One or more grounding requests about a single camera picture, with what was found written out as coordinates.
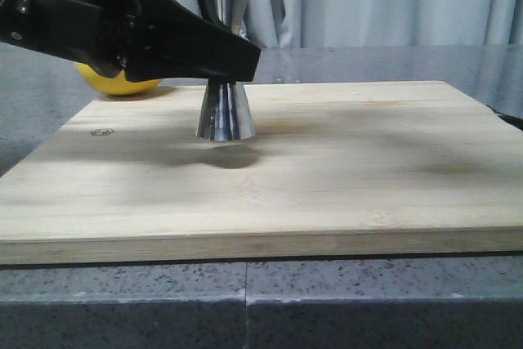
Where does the wooden cutting board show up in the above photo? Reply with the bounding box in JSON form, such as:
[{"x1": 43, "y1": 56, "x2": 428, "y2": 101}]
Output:
[{"x1": 1, "y1": 81, "x2": 522, "y2": 265}]

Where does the grey curtain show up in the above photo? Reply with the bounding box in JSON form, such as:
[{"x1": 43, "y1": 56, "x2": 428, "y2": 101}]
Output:
[{"x1": 0, "y1": 0, "x2": 523, "y2": 50}]

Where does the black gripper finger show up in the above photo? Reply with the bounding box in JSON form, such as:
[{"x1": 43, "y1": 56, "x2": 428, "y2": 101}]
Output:
[{"x1": 124, "y1": 0, "x2": 261, "y2": 82}]

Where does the steel double jigger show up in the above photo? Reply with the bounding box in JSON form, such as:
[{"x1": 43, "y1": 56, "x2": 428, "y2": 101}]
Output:
[{"x1": 197, "y1": 0, "x2": 255, "y2": 141}]

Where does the yellow lemon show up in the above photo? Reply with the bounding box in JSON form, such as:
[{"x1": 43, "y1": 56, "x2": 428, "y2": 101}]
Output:
[{"x1": 74, "y1": 63, "x2": 162, "y2": 96}]

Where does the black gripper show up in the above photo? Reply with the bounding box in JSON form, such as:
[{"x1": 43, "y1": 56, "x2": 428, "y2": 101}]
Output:
[{"x1": 1, "y1": 0, "x2": 137, "y2": 78}]

